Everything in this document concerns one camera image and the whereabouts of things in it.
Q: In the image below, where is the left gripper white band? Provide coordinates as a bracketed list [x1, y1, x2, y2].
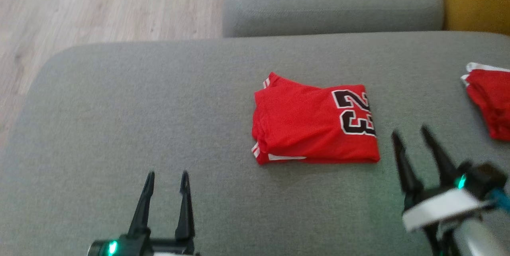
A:
[87, 170, 200, 256]

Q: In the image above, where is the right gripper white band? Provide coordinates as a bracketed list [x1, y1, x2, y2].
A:
[391, 125, 507, 256]

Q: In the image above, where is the red shorts white stripe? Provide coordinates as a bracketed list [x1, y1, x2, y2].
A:
[461, 62, 510, 142]

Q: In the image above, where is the red jersey with number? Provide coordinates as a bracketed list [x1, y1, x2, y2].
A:
[251, 72, 381, 165]

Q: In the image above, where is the grey sofa seat cushion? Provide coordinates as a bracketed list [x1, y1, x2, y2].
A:
[0, 31, 510, 256]

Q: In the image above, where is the grey sofa side cushion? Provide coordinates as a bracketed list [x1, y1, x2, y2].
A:
[222, 0, 445, 38]

